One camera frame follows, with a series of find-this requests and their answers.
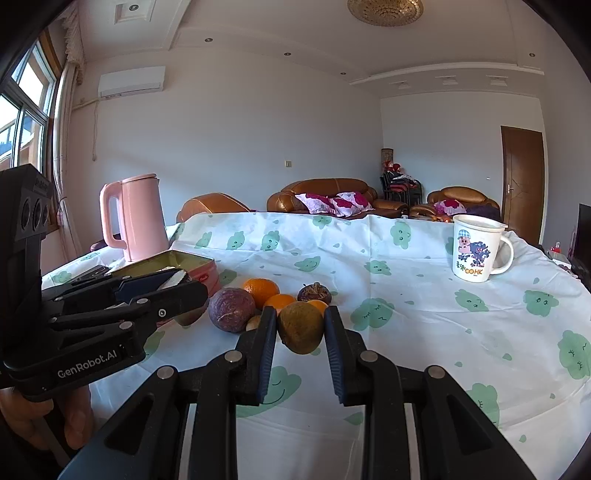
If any brown wooden door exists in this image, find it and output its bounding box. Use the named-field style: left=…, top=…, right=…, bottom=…
left=501, top=126, right=546, bottom=245

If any dark brown round fruit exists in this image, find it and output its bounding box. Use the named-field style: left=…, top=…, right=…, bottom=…
left=277, top=301, right=325, bottom=355

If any brown leather sofa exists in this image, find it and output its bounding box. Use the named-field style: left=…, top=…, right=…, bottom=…
left=267, top=178, right=383, bottom=219

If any large purple passion fruit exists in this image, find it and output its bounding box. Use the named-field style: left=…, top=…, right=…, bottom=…
left=208, top=287, right=256, bottom=334

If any pale curtain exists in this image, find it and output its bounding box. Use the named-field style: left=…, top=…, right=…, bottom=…
left=48, top=4, right=86, bottom=259

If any window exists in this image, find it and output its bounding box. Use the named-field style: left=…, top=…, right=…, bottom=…
left=0, top=44, right=58, bottom=171

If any pink tin box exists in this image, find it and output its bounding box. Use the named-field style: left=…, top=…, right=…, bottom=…
left=111, top=250, right=221, bottom=325

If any white wall air conditioner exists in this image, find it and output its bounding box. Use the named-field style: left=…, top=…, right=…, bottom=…
left=98, top=66, right=166, bottom=99

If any stack of dark chairs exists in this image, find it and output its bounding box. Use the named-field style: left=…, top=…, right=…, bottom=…
left=379, top=170, right=423, bottom=206

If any pink electric kettle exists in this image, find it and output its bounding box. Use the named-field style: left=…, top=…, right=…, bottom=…
left=100, top=174, right=170, bottom=263

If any black television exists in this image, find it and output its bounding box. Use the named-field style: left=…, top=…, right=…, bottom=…
left=573, top=203, right=591, bottom=278

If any large orange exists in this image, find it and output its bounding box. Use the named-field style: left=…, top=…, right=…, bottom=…
left=243, top=278, right=280, bottom=310

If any brown leather armchair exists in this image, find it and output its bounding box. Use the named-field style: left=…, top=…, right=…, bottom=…
left=410, top=186, right=502, bottom=221
left=176, top=193, right=254, bottom=223

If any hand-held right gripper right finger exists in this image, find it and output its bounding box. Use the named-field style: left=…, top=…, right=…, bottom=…
left=323, top=305, right=539, bottom=480

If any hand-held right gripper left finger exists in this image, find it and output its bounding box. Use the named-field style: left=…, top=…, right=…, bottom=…
left=60, top=305, right=278, bottom=480

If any person's left hand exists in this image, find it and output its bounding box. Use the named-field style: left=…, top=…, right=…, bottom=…
left=0, top=383, right=96, bottom=453

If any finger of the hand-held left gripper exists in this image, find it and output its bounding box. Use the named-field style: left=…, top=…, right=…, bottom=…
left=48, top=280, right=209, bottom=344
left=41, top=270, right=188, bottom=306

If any black smartphone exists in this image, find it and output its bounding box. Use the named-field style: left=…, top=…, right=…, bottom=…
left=71, top=266, right=112, bottom=284

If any white cartoon mug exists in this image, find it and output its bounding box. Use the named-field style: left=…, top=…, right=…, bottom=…
left=451, top=214, right=515, bottom=282

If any gold ceiling lamp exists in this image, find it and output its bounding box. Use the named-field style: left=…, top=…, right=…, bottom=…
left=347, top=0, right=424, bottom=27

